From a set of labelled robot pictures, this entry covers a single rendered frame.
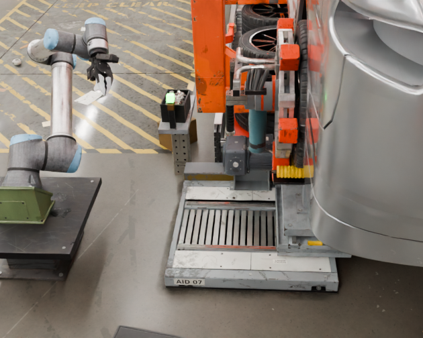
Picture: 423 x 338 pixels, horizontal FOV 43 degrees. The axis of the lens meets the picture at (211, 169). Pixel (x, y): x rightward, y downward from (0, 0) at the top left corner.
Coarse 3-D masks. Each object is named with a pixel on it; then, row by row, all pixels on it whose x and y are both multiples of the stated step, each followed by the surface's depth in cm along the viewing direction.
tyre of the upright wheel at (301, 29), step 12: (300, 24) 225; (300, 36) 218; (300, 48) 216; (300, 60) 215; (300, 72) 214; (300, 84) 213; (300, 96) 212; (300, 108) 212; (300, 120) 213; (300, 132) 215; (300, 144) 219; (300, 156) 225
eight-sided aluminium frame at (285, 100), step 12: (288, 36) 231; (276, 48) 254; (276, 72) 261; (288, 96) 214; (276, 120) 264; (276, 132) 260; (276, 144) 251; (288, 144) 225; (276, 156) 244; (288, 156) 243
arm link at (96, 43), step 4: (92, 40) 229; (96, 40) 228; (100, 40) 229; (104, 40) 230; (88, 44) 229; (92, 44) 228; (96, 44) 228; (100, 44) 228; (104, 44) 229; (88, 48) 230; (92, 48) 228; (96, 48) 228; (100, 48) 229; (104, 48) 229; (108, 48) 232; (88, 52) 230; (108, 52) 232
